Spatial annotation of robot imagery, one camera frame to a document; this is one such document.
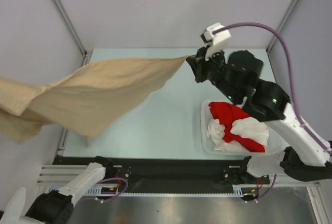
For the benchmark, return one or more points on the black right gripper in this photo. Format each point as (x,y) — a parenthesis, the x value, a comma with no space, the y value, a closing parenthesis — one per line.
(199,64)

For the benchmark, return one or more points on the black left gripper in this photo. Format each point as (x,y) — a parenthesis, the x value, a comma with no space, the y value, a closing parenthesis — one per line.
(14,209)

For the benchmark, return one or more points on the beige t shirt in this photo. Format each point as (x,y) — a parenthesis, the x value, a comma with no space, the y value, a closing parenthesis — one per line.
(87,101)

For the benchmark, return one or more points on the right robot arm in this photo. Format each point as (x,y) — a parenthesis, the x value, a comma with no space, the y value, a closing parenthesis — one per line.
(238,78)

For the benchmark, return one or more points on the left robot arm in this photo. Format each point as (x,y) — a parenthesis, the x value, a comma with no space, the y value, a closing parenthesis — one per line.
(57,206)

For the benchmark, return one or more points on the red t shirt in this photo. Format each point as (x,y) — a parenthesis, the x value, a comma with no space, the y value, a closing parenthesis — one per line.
(226,113)

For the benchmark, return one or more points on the white t shirt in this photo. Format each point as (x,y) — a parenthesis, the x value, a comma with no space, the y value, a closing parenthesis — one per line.
(243,135)

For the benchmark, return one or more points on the translucent plastic basket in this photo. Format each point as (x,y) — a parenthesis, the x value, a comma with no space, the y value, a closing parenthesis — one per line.
(275,142)

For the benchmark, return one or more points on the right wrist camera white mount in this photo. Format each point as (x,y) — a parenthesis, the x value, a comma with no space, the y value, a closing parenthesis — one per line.
(214,39)

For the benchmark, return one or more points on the aluminium front rail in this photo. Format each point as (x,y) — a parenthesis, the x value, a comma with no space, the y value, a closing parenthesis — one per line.
(65,173)

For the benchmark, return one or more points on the slotted cable duct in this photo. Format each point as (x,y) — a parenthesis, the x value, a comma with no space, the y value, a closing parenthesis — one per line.
(109,191)

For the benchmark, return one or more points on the right aluminium frame post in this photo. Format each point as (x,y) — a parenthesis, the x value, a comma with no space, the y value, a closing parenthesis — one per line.
(287,16)

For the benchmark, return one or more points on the aluminium frame post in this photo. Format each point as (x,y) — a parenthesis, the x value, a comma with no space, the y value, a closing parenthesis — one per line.
(287,16)
(71,29)

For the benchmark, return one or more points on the left aluminium frame post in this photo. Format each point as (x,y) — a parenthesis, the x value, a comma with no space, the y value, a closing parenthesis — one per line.
(71,29)

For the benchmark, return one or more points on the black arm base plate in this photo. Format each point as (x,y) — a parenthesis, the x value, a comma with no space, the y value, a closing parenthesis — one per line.
(227,172)

